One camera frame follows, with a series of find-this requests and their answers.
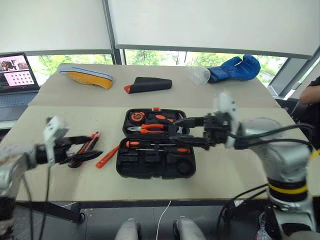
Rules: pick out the grey laptop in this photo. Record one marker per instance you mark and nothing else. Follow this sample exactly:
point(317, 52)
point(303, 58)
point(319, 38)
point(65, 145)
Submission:
point(17, 100)

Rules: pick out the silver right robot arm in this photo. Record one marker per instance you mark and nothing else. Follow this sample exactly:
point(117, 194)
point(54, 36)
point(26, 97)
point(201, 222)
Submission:
point(282, 155)

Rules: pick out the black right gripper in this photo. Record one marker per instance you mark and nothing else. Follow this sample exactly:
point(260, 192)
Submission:
point(217, 130)

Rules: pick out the orange black tape measure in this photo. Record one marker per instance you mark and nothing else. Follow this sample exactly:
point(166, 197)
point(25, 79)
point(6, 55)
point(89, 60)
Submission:
point(137, 117)

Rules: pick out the person in black shirt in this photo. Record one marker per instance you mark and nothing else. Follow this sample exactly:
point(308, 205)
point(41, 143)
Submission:
point(313, 87)

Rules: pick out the black table frame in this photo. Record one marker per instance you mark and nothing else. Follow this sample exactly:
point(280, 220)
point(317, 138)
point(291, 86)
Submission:
point(62, 212)

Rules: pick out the grey window frame pillar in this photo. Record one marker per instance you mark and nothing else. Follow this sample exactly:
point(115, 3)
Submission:
point(287, 77)

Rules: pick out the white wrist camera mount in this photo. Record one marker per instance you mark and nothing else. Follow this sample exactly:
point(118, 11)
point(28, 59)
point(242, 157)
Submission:
point(51, 135)
point(226, 105)

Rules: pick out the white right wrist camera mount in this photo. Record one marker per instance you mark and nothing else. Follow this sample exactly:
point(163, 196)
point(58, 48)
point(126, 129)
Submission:
point(226, 105)

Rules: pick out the black pouch with orange tip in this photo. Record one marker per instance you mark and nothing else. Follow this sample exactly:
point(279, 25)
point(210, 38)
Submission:
point(150, 85)

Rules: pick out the black plastic tool case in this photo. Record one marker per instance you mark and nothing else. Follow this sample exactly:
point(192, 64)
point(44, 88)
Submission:
point(150, 167)

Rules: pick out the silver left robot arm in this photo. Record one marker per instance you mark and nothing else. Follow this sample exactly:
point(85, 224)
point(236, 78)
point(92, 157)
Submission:
point(12, 162)

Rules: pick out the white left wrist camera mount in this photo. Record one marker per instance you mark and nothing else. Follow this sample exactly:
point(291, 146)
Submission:
point(51, 135)

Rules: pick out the white roller blind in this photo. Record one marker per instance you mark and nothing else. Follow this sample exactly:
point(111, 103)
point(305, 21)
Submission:
point(212, 25)
point(50, 25)

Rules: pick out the clear plastic cup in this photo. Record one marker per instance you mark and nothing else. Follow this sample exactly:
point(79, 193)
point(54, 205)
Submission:
point(197, 73)

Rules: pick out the grey rounded robot leg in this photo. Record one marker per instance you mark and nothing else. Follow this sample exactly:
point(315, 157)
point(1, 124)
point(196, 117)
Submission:
point(187, 230)
point(127, 230)

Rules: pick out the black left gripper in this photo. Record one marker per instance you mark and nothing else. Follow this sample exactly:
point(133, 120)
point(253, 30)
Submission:
point(61, 150)

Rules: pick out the orange utility knife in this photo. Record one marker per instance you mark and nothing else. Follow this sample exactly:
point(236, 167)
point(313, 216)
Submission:
point(106, 157)

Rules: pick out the grey window frame post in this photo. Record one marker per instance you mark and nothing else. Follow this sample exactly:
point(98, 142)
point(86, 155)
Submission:
point(110, 30)

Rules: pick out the blue boxing glove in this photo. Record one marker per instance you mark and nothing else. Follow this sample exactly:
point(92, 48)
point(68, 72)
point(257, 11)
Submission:
point(240, 68)

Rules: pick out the red black hand tool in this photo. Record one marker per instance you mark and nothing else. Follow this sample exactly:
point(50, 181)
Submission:
point(95, 137)

